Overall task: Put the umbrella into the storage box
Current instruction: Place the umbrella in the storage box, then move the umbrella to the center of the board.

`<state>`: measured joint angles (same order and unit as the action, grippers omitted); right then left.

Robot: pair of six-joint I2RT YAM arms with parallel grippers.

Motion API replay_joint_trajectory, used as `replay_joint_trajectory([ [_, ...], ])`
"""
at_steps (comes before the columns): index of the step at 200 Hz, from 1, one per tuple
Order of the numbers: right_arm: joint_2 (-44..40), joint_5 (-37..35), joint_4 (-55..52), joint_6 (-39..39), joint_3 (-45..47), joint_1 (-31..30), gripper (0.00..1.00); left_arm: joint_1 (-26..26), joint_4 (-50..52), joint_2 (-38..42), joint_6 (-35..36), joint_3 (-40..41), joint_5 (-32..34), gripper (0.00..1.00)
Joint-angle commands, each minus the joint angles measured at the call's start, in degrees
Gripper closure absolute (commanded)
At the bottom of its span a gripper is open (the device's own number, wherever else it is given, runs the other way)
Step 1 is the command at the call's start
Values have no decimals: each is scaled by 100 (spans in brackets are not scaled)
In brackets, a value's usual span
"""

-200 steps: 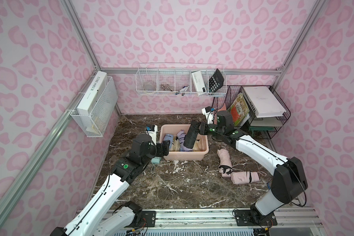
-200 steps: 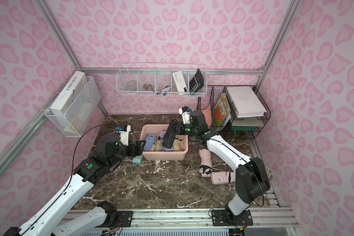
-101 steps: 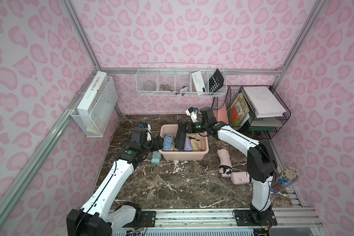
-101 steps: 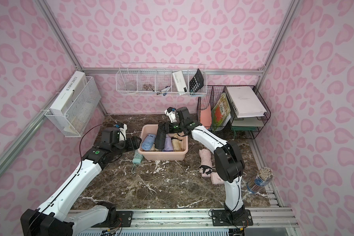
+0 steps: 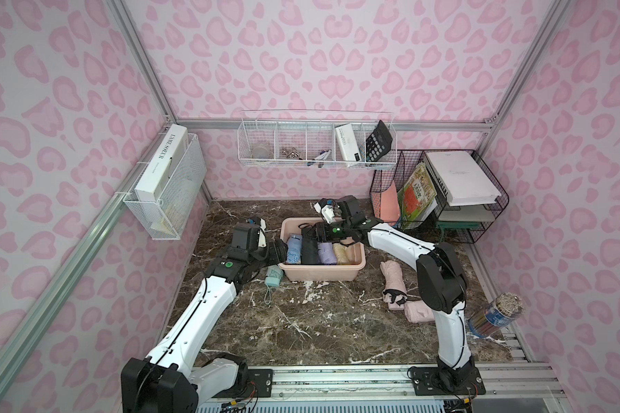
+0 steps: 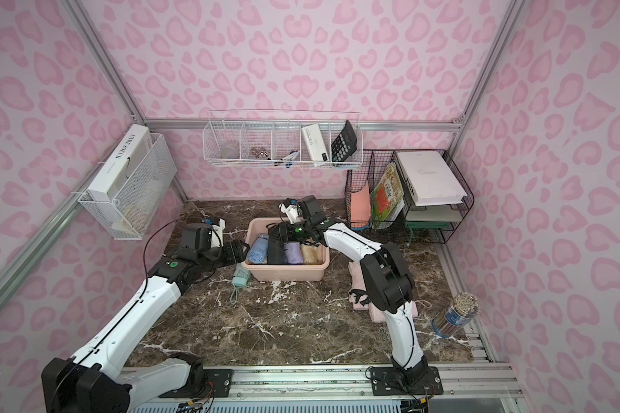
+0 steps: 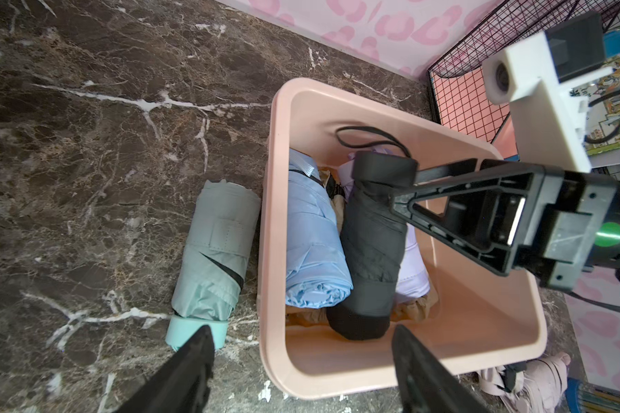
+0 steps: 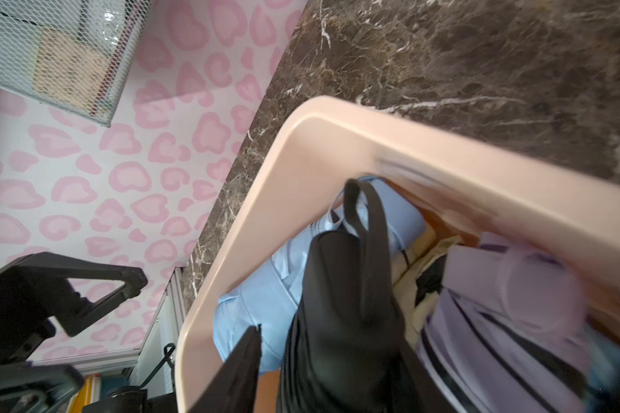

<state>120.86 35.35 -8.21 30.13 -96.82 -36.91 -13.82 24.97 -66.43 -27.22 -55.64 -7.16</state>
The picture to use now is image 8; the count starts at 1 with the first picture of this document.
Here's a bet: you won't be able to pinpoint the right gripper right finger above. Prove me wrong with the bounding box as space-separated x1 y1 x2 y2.
400 341 456 413

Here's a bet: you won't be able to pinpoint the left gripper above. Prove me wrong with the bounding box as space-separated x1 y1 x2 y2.
0 252 147 412

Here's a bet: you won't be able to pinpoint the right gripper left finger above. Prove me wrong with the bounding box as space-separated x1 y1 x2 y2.
189 325 262 413

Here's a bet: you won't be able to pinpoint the light blue umbrella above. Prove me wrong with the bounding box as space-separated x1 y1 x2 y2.
583 327 620 412
213 176 437 374

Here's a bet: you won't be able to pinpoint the lilac umbrella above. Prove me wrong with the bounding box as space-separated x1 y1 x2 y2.
416 233 590 412

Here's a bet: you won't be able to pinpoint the cream umbrella black stripes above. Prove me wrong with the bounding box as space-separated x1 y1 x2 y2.
393 226 463 348

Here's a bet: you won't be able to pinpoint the pink plastic storage box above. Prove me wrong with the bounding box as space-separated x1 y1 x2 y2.
176 96 620 412

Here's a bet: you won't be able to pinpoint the white wire side basket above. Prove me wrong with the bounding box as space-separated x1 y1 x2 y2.
0 0 153 127

